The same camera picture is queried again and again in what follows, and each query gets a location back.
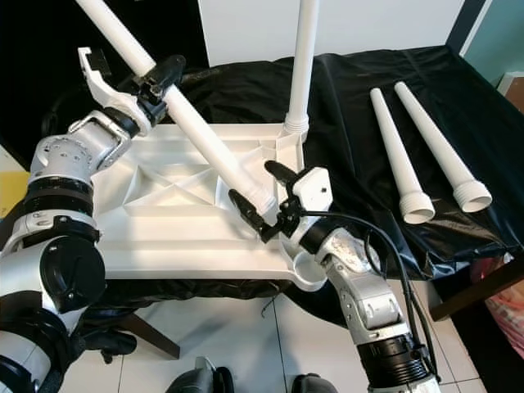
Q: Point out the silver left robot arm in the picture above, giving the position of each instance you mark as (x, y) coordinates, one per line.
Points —
(74, 160)

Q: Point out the white plastic table top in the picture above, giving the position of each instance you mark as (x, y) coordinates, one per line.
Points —
(196, 241)

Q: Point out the pink plastic bag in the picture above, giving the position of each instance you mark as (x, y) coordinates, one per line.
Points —
(509, 299)

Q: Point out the grey left robot foot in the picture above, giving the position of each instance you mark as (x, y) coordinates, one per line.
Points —
(201, 378)

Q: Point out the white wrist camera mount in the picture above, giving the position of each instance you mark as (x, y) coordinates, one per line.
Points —
(313, 190)
(110, 94)

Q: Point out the grey robot foot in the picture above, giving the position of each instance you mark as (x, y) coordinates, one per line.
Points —
(313, 384)
(201, 378)

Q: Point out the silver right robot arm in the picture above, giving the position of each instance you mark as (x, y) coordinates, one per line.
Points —
(368, 303)

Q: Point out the brown cardboard box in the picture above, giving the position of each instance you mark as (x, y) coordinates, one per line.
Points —
(513, 92)

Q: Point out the brown wooden table leg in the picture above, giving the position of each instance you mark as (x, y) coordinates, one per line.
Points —
(155, 340)
(463, 295)

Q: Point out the grey right robot foot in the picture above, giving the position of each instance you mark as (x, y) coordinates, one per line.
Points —
(313, 384)

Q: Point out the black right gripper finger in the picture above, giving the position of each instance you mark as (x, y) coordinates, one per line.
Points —
(250, 216)
(282, 175)

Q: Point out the black shiny table cloth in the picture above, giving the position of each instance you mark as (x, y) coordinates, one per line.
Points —
(344, 98)

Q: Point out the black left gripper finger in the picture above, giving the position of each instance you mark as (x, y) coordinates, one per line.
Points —
(168, 74)

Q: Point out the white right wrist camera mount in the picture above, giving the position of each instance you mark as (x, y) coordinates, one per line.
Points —
(313, 190)

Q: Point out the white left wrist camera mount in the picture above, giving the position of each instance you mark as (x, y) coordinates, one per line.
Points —
(110, 94)

